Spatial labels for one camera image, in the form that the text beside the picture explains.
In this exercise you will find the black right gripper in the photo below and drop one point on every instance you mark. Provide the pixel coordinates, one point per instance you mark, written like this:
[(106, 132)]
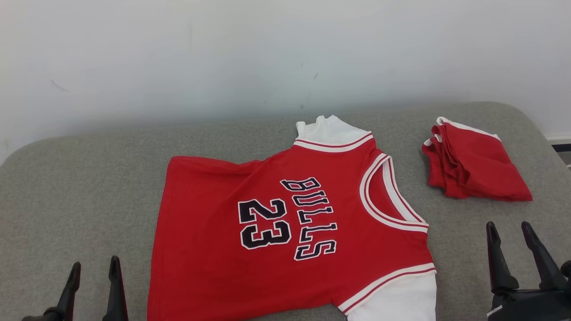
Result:
[(531, 305)]

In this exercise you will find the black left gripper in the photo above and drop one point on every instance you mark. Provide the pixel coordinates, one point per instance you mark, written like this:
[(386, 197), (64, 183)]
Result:
[(42, 315)]

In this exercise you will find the red Bulls 23 jersey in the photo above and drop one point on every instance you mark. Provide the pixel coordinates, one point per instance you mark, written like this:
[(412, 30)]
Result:
[(267, 223)]

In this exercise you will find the red shorts with white trim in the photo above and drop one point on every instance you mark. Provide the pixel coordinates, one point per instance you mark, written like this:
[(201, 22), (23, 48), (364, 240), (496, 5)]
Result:
[(475, 165)]

